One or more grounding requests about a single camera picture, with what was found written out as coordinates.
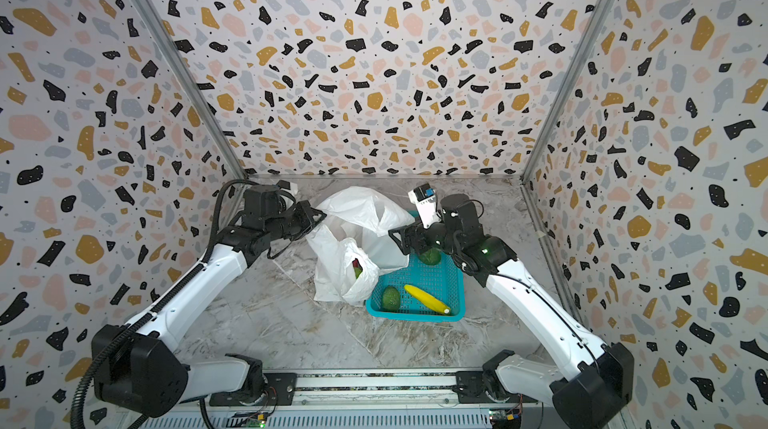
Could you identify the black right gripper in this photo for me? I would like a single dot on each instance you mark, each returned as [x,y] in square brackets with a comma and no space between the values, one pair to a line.
[411,237]

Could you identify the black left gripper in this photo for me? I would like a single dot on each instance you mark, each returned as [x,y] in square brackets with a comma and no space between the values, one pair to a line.
[303,210]

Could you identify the green lime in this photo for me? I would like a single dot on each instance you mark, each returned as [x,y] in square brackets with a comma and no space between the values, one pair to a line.
[431,257]

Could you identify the white plastic bag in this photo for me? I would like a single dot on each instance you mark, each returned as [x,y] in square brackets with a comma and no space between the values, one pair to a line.
[355,217]

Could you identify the red dragon fruit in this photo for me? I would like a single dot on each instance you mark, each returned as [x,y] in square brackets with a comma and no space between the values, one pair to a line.
[357,268]

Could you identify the yellow banana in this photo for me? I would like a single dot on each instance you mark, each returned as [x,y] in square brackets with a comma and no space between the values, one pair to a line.
[428,300]

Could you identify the green avocado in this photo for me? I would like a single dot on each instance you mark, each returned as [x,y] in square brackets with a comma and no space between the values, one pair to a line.
[391,299]

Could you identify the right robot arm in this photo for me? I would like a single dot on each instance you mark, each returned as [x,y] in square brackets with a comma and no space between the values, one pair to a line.
[587,382]

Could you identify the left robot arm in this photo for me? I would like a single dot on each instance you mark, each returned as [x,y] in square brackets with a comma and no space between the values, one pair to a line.
[134,365]

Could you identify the teal plastic basket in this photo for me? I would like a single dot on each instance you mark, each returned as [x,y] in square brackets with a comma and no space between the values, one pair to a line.
[428,288]

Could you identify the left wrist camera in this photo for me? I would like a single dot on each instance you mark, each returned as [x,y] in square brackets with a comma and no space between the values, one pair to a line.
[288,186]

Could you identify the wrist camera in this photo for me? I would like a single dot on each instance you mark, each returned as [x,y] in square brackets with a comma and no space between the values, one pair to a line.
[424,198]
[288,186]

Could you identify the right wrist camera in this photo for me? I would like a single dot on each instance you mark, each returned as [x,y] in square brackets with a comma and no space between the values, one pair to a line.
[424,198]

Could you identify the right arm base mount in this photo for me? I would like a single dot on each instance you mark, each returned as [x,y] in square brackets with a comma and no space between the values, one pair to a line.
[476,387]

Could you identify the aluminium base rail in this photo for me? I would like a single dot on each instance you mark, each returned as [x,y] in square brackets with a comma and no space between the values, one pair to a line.
[365,398]

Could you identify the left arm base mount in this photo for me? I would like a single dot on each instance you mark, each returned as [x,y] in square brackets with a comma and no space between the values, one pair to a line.
[273,389]

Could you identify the aluminium corner post left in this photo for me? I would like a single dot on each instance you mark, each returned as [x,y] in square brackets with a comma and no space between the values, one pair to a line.
[167,48]

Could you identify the aluminium corner post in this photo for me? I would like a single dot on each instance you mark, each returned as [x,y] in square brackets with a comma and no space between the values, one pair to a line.
[167,48]
[578,61]

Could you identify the aluminium corner post right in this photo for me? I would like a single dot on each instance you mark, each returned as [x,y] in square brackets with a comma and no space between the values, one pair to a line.
[578,61]

